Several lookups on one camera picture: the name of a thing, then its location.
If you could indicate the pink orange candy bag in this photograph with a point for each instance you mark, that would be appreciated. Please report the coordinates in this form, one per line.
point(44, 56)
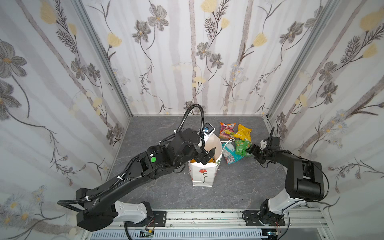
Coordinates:
point(227, 131)

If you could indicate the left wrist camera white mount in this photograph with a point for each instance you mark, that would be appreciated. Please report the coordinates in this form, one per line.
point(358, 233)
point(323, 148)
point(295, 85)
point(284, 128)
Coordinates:
point(208, 131)

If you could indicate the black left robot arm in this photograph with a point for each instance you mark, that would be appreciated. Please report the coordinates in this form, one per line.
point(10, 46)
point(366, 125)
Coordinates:
point(99, 207)

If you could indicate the right aluminium corner post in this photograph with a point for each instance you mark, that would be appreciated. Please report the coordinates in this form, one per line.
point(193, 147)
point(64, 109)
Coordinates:
point(324, 17)

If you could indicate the teal snack bag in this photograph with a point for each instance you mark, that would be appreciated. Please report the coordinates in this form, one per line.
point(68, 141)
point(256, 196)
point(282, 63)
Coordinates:
point(229, 153)

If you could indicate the aluminium corner post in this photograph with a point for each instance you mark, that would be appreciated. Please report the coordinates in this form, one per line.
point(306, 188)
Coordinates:
point(102, 54)
point(324, 17)

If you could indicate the yellow chips bag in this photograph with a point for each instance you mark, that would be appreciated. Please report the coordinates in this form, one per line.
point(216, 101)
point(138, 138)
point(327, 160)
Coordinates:
point(243, 133)

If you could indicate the small green circuit board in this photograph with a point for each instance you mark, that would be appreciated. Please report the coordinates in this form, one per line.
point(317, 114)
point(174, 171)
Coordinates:
point(147, 233)

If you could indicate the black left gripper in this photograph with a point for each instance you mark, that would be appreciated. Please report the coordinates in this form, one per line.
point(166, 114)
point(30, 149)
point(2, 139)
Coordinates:
point(202, 153)

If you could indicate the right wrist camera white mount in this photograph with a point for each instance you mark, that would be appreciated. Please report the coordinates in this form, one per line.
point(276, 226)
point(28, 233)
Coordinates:
point(263, 144)

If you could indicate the white floral paper bag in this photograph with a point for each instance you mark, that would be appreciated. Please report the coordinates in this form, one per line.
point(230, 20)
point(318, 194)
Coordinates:
point(204, 175)

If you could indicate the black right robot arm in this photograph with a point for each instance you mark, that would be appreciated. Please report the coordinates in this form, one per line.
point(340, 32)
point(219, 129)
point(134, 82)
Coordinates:
point(305, 180)

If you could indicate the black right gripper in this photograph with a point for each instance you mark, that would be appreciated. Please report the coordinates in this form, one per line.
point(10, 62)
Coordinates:
point(258, 150)

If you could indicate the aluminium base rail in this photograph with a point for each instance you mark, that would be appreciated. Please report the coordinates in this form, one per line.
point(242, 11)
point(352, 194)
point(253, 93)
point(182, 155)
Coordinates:
point(232, 219)

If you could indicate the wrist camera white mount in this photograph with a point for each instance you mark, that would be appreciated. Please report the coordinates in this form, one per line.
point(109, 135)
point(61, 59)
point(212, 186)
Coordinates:
point(263, 144)
point(208, 131)

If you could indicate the green snack bag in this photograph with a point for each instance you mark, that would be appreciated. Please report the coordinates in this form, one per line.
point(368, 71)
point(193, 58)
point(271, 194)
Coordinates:
point(241, 148)

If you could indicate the white slotted cable duct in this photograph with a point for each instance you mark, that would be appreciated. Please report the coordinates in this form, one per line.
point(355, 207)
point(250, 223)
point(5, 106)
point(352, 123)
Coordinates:
point(207, 234)

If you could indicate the left aluminium corner post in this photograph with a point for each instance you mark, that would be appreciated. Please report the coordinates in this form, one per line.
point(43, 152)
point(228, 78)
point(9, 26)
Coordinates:
point(102, 54)

